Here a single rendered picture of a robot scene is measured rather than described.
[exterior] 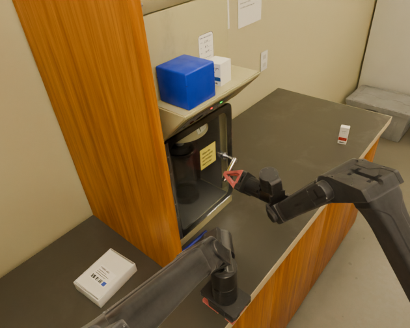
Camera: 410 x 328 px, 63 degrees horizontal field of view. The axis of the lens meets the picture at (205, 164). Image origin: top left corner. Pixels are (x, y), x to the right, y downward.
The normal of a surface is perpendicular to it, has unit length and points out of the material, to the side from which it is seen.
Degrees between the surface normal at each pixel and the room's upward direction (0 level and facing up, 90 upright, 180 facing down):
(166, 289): 55
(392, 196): 48
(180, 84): 90
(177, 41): 90
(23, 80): 90
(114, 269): 0
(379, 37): 90
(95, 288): 0
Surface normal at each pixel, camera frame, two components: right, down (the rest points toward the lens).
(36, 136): 0.76, 0.35
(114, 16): -0.65, 0.49
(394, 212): 0.15, -0.11
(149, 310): 0.83, -0.46
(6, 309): -0.06, -0.80
